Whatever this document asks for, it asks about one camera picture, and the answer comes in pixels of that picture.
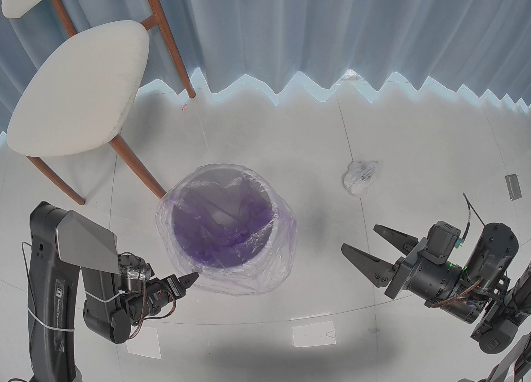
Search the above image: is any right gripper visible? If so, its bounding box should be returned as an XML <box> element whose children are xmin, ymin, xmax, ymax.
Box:
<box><xmin>341</xmin><ymin>224</ymin><xmax>471</xmax><ymax>316</ymax></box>

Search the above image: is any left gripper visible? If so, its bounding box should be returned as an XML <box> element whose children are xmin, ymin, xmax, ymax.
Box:
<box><xmin>144</xmin><ymin>274</ymin><xmax>188</xmax><ymax>315</ymax></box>

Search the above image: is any white plastic wrapper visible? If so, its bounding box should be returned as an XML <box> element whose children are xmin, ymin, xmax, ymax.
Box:
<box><xmin>343</xmin><ymin>159</ymin><xmax>379</xmax><ymax>196</ymax></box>

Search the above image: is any purple plastic bag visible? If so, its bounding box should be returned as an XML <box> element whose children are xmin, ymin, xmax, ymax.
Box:
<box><xmin>154</xmin><ymin>163</ymin><xmax>298</xmax><ymax>296</ymax></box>

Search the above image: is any white trash bin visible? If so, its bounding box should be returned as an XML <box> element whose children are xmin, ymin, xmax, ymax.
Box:
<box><xmin>170</xmin><ymin>165</ymin><xmax>278</xmax><ymax>269</ymax></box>

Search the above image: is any white padded wooden chair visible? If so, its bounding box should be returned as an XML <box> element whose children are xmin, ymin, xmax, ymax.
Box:
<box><xmin>2</xmin><ymin>0</ymin><xmax>196</xmax><ymax>206</ymax></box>

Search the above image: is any pale blue curtain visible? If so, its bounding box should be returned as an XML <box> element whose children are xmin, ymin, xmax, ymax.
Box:
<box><xmin>0</xmin><ymin>0</ymin><xmax>531</xmax><ymax>136</ymax></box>

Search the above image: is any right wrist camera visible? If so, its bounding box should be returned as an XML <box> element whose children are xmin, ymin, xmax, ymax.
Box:
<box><xmin>427</xmin><ymin>221</ymin><xmax>463</xmax><ymax>263</ymax></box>

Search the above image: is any black cable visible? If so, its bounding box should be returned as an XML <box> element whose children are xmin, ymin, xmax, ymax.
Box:
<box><xmin>462</xmin><ymin>193</ymin><xmax>488</xmax><ymax>244</ymax></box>

